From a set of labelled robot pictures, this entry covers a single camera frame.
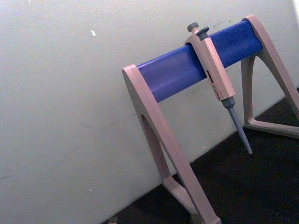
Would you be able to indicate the beige pipette stand blue bar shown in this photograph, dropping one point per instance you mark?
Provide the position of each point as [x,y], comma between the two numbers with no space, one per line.
[170,77]

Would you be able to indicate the black table cloth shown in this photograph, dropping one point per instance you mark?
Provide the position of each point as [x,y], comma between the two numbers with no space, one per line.
[245,182]

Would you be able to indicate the beige pipette with grey tip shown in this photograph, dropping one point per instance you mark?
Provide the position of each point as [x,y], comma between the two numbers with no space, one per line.
[217,72]

